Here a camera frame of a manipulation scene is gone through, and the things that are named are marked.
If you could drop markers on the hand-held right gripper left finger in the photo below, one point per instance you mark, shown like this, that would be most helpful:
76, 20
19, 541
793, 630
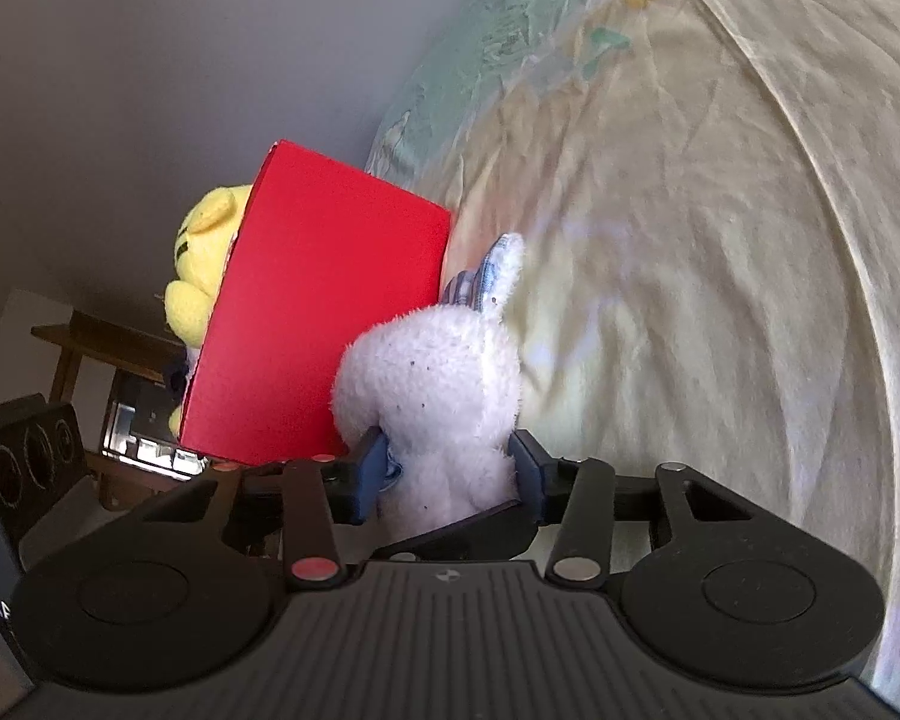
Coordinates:
367, 472

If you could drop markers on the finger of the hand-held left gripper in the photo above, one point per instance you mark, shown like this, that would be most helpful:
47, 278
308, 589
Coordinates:
465, 536

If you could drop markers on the dark shiny box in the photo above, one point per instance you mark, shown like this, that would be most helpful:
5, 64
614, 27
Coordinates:
142, 420

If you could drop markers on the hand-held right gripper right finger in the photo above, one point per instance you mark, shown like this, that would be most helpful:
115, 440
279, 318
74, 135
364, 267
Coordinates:
529, 480

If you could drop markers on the yellow plush bear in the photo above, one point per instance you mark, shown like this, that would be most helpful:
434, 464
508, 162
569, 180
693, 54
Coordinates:
199, 255

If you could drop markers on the red cardboard box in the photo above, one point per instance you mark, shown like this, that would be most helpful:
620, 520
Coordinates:
315, 292

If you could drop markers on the brown wooden table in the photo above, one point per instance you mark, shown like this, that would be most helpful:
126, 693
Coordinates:
105, 341

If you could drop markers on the pale pink plush toy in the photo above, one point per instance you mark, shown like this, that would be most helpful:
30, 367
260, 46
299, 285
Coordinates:
427, 390

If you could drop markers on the cartoon printed bed sheet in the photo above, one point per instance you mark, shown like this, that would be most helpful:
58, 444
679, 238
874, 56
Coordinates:
682, 240

